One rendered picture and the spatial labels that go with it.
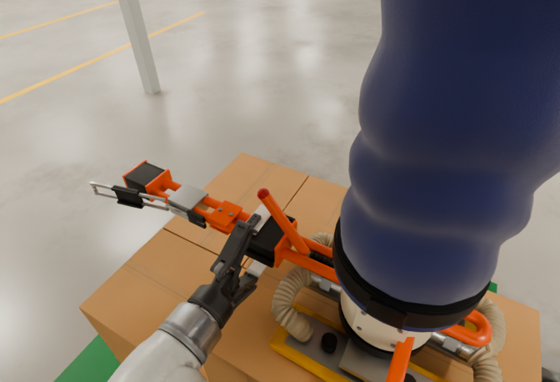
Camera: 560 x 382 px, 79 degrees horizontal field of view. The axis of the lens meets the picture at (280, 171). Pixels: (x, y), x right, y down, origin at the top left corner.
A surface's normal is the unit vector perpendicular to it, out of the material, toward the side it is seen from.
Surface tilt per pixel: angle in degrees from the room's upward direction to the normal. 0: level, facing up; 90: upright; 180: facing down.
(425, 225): 107
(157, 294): 0
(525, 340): 0
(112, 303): 0
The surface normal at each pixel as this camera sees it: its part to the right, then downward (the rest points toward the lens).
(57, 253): 0.00, -0.77
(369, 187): -0.90, 0.07
